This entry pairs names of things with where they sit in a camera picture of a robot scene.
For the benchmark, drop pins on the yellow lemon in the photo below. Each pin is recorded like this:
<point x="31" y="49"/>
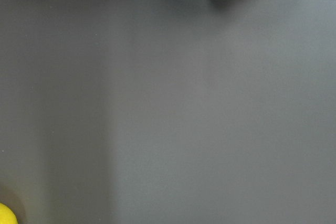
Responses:
<point x="6" y="215"/>

